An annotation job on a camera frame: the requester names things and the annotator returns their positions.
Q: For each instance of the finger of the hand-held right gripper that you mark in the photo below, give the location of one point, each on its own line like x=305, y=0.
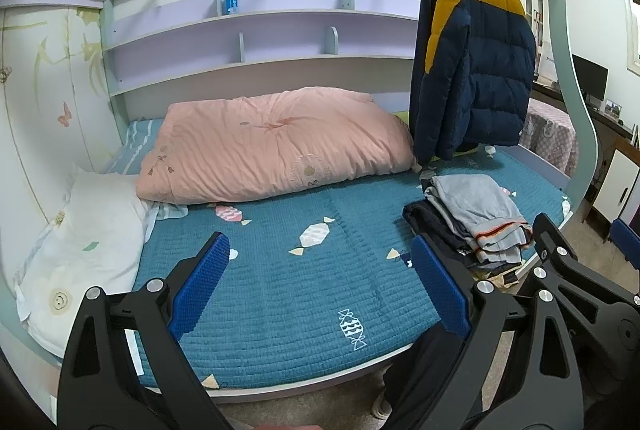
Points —
x=629, y=245
x=600, y=310

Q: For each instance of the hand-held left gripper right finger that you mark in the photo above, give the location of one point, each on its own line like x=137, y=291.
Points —
x=440, y=285

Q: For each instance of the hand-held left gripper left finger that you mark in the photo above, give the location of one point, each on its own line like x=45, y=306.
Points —
x=200, y=280

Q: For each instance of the grey and navy jacket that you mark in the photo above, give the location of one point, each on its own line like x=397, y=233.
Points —
x=480, y=210

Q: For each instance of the pile of dark clothes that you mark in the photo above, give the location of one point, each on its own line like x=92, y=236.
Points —
x=435, y=230

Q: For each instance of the white cabinet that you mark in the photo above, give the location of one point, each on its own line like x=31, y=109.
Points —
x=620, y=190

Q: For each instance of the teal quilted bed cover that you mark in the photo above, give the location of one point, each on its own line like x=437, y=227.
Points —
x=300, y=300

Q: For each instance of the white pillow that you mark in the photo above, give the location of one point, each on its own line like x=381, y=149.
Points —
x=95, y=235

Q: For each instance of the white shoe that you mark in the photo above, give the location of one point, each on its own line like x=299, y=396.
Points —
x=382, y=407

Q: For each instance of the pink checkered tablecloth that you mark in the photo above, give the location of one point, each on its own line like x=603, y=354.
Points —
x=550, y=134

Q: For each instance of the blue striped sheet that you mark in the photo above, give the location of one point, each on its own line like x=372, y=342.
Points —
x=135, y=144

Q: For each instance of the pink quilt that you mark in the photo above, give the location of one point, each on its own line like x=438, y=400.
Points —
x=270, y=144

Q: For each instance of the black monitor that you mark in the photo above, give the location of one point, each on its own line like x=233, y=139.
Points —
x=590, y=77

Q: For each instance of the yellow and navy puffer jacket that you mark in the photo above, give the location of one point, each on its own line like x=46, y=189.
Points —
x=490, y=74

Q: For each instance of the dark hanging jacket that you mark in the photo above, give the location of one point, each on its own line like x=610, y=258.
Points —
x=422, y=59

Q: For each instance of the white wardrobe with butterfly print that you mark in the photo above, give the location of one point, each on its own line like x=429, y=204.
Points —
x=45, y=109

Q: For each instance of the small blue box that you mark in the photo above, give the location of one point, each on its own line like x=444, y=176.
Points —
x=231, y=2

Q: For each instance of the small photo frame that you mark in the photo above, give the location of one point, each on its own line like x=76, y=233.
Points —
x=612, y=108

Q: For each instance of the mint green bed frame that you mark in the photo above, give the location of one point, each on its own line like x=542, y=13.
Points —
x=570, y=84

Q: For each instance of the lilac wall shelf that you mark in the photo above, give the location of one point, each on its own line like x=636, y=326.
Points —
x=250, y=34

